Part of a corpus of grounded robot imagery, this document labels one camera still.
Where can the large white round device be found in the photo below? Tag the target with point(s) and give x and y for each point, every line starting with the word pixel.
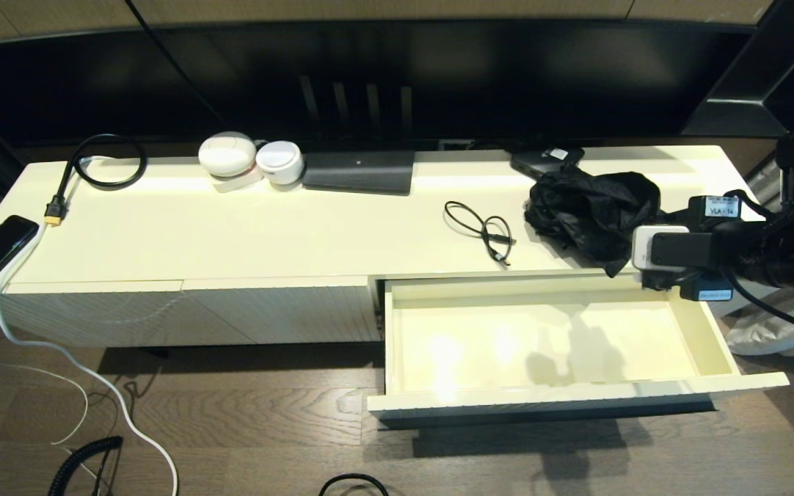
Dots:
pixel 227 155

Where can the black television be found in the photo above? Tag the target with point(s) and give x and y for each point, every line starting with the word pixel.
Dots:
pixel 507 76

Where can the grey curtain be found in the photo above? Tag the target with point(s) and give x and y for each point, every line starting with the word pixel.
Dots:
pixel 769 331

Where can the black wall shelf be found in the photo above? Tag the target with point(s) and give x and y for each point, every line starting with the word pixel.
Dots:
pixel 735 114

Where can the flat black router box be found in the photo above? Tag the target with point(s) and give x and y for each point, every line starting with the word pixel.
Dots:
pixel 359 172

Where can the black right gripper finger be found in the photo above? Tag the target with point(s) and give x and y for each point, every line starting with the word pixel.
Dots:
pixel 659 280

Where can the beige card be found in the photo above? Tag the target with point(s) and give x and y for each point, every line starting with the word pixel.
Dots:
pixel 235 184

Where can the black umbrella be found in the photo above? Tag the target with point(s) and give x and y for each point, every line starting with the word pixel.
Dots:
pixel 590 207

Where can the white TV cabinet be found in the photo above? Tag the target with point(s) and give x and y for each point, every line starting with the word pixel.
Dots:
pixel 231 234

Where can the small black box with label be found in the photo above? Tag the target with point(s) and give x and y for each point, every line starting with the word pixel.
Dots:
pixel 542 160

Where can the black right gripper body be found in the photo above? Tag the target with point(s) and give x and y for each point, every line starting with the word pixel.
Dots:
pixel 704 293

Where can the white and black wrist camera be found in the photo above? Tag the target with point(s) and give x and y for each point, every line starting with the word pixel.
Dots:
pixel 673 249

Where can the white ribbed drawer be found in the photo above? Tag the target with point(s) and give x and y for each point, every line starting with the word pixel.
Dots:
pixel 480 344

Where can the small white round device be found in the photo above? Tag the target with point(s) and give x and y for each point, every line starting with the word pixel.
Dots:
pixel 280 162

